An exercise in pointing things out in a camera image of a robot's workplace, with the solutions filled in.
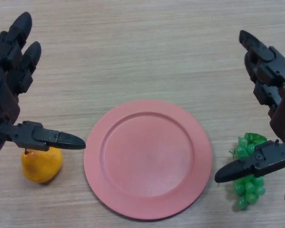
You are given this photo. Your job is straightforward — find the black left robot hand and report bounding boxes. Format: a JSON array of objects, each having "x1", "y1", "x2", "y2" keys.
[{"x1": 0, "y1": 11, "x2": 86, "y2": 153}]

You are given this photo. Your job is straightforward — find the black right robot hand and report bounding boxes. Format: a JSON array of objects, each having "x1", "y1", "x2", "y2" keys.
[{"x1": 215, "y1": 30, "x2": 285, "y2": 183}]

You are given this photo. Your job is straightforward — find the yellow pear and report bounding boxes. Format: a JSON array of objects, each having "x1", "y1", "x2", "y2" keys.
[{"x1": 20, "y1": 146, "x2": 63, "y2": 183}]

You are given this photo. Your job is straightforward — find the pink round plate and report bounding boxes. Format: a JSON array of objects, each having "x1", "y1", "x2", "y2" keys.
[{"x1": 83, "y1": 99, "x2": 213, "y2": 220}]

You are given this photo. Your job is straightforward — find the green grape bunch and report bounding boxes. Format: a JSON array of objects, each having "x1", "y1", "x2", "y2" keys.
[{"x1": 229, "y1": 132, "x2": 268, "y2": 211}]

